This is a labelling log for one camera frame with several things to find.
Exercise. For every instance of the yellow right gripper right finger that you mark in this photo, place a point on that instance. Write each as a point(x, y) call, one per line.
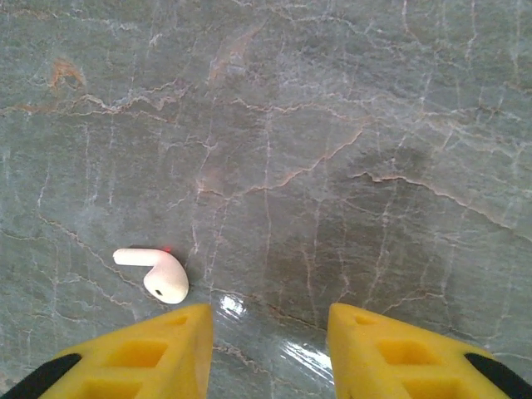
point(395, 361)

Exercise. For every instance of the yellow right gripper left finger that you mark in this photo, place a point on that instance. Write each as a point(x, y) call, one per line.
point(166, 357)

